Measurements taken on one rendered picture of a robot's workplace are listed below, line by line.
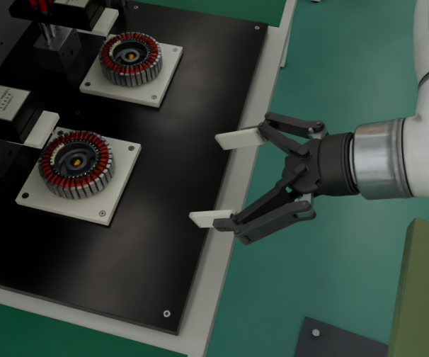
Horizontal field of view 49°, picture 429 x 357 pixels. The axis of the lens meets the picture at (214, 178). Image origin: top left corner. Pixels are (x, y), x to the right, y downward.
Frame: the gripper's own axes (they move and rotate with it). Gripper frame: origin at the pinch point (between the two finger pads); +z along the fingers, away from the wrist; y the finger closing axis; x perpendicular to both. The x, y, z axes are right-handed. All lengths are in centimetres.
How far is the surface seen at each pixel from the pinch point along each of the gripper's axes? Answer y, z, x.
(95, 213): -6.7, 17.4, 3.0
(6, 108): -1.1, 20.9, 21.0
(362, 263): 34, 8, -93
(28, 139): -2.6, 20.7, 16.3
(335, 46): 133, 25, -83
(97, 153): 1.6, 17.7, 7.2
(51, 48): 20.7, 31.7, 16.1
